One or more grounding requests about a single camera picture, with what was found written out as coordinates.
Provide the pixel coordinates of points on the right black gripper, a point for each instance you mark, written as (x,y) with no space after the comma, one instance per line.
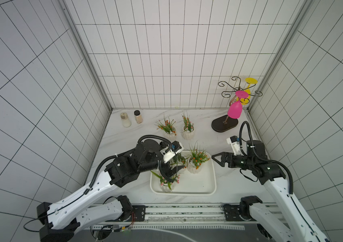
(230,160)

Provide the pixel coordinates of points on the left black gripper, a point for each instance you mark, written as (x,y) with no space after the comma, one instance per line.
(164,170)

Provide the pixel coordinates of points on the red flower white pot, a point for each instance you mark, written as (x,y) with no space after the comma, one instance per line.
(178,163)

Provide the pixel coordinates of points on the white rectangular storage tray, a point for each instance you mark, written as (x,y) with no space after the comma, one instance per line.
(189,181)

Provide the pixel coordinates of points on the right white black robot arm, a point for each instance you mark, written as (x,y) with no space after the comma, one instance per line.
(279,182)

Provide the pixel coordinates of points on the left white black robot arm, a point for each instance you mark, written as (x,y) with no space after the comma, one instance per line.
(63,219)

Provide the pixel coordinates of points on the black metal glass rack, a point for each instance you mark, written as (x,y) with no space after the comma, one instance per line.
(225,123)

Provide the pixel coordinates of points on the pink wine glass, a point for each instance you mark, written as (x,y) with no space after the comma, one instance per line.
(236,107)

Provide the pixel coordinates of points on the black lid spice jar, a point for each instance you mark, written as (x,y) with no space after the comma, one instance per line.
(138,116)

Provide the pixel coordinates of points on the yellow wine glass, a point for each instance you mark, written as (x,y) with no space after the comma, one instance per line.
(251,83)

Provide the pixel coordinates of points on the white spice jar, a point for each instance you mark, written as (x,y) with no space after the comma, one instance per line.
(126,122)

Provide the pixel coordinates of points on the aluminium mounting rail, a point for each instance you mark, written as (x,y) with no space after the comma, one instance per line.
(186,213)

